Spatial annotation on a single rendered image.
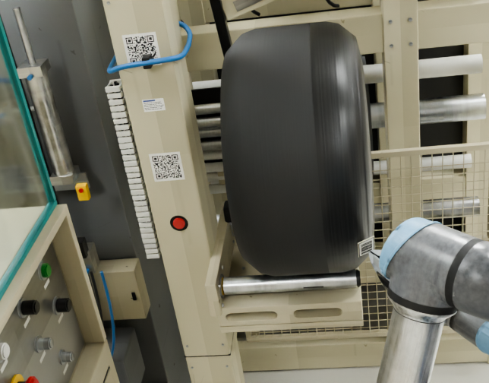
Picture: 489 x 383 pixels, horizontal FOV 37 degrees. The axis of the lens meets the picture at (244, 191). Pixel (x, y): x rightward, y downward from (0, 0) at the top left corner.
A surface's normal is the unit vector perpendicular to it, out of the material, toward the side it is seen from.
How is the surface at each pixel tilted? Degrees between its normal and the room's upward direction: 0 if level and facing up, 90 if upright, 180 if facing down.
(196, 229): 90
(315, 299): 0
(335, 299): 0
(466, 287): 69
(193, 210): 90
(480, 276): 49
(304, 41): 13
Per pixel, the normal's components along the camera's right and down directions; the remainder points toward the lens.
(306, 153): -0.13, 0.10
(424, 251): -0.60, -0.35
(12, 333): 0.99, -0.07
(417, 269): -0.72, 0.12
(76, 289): -0.08, 0.51
